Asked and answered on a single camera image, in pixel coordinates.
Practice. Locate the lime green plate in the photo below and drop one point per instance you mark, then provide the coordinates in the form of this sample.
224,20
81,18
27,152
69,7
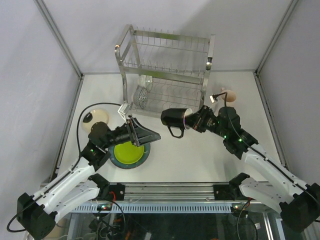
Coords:
127,153

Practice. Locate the aluminium frame post left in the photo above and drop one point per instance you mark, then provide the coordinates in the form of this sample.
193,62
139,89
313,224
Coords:
53,27

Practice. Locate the dark blue patterned bowl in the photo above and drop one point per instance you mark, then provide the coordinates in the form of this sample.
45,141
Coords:
140,97

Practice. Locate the black mug cream inside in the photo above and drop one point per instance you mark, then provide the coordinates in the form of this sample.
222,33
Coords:
176,118

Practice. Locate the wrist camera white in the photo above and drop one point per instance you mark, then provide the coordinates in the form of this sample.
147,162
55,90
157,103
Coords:
213,98
124,109

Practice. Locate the aluminium frame post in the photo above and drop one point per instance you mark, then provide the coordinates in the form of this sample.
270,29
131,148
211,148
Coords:
280,28
53,27

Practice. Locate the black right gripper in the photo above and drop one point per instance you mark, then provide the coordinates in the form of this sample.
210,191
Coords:
196,120

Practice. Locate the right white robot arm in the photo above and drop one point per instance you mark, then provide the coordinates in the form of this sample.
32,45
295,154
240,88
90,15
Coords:
297,202

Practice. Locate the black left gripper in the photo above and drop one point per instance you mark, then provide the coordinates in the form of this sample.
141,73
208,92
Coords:
134,132

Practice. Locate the pink ceramic mug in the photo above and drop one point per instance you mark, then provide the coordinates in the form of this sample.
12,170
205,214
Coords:
228,95

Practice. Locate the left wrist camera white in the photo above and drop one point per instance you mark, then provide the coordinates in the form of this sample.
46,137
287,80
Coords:
124,109

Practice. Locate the perforated cable tray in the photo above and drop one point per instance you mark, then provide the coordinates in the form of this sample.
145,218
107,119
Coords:
155,208

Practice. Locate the aluminium frame post right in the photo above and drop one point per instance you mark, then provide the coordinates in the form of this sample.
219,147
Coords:
280,28

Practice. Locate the blue glazed ceramic plate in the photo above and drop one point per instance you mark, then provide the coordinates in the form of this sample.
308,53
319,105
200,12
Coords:
147,149

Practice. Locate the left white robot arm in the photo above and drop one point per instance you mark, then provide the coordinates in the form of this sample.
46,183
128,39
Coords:
38,213

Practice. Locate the cream plate with floral print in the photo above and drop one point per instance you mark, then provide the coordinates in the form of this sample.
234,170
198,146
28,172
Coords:
92,117

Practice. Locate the stainless steel dish rack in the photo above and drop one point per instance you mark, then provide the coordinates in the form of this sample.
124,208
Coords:
180,66

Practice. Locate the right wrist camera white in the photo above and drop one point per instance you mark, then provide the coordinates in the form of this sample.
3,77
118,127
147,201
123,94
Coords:
213,98

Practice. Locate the aluminium front rail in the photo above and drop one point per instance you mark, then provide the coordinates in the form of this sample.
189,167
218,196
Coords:
139,192

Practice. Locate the teal patterned white bowl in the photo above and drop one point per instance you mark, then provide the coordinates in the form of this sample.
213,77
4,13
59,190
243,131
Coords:
145,81

